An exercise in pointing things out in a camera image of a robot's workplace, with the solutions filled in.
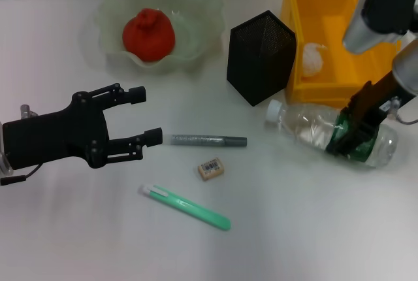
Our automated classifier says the black mesh pen holder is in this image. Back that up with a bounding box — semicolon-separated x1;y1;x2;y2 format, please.
226;9;297;108

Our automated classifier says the grey marker pen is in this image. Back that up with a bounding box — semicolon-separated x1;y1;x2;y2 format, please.
162;133;248;148

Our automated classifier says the pale green glass bowl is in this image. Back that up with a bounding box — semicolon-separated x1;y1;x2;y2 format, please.
97;0;227;76

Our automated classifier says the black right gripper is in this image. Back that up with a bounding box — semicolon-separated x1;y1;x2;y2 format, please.
326;71;401;158

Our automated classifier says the beige eraser with barcode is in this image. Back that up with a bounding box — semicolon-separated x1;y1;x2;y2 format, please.
197;158;227;183

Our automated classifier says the right arm cable with plug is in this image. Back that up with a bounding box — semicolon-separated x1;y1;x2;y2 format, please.
388;96;418;125

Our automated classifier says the green pen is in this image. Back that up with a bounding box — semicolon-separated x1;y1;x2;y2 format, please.
140;184;232;232

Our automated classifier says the clear bottle with green label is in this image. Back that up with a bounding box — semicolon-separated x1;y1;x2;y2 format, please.
265;99;399;168

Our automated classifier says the yellow plastic bin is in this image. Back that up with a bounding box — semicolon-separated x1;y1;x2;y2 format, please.
280;0;403;107

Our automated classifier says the red-orange fruit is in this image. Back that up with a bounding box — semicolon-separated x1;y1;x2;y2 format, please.
122;8;177;63

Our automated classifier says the white paper ball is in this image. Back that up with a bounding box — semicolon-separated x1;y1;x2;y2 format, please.
302;42;327;76

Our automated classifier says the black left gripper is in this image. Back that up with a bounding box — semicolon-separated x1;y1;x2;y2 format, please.
1;83;164;171

